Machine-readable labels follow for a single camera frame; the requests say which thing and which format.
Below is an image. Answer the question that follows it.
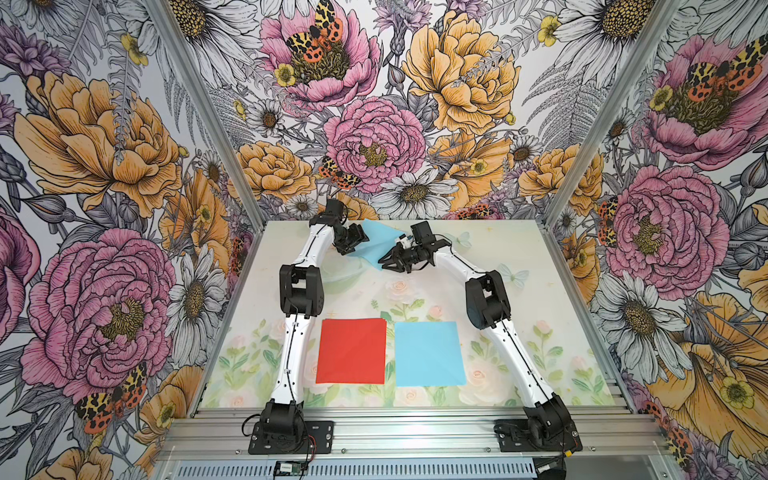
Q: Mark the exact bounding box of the aluminium front rail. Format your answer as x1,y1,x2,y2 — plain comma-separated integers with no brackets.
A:
159,406,667,460

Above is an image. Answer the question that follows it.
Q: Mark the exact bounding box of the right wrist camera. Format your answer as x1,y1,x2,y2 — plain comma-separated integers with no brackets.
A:
403,221,451,249

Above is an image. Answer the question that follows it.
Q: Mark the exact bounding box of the right aluminium frame post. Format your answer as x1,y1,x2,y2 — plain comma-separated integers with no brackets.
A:
540,0,681,232

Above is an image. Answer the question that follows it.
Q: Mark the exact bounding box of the aluminium frame post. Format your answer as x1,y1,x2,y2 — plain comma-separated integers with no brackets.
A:
540,0,681,232
147,1,266,234

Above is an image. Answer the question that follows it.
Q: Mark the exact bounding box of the red paper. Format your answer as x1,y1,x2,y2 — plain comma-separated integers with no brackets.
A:
315,318,387,385

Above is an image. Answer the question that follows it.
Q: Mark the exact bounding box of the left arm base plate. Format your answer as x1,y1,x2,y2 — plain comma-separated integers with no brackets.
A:
247,420,335,455

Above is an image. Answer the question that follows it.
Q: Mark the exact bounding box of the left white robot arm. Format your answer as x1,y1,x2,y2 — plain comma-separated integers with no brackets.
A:
248,199,368,455

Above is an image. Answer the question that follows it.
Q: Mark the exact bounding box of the small green circuit board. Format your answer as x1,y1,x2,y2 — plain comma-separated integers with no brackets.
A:
272,461,308,479

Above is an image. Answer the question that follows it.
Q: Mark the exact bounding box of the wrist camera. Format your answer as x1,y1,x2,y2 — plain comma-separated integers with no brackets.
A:
309,199,347,227
403,221,451,249

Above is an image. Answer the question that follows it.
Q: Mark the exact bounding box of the left aluminium frame post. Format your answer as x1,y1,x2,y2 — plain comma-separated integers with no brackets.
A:
147,1,266,234

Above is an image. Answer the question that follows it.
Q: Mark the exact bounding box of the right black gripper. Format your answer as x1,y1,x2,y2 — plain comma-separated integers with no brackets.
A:
379,241,425,274

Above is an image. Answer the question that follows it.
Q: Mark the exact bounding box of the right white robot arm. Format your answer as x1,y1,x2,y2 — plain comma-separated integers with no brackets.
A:
378,221,583,456

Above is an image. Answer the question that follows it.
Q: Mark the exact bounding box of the perforated metal front panel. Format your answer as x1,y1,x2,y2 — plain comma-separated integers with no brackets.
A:
165,457,537,479

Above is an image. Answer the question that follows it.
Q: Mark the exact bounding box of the light blue paper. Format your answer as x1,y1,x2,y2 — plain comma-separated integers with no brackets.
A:
395,322,466,388
350,219,404,270

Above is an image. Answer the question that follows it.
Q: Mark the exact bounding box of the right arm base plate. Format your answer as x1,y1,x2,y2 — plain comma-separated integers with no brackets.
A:
493,418,583,456

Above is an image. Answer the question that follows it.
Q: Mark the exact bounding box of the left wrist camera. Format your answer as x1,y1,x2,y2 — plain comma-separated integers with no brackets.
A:
309,199,347,227

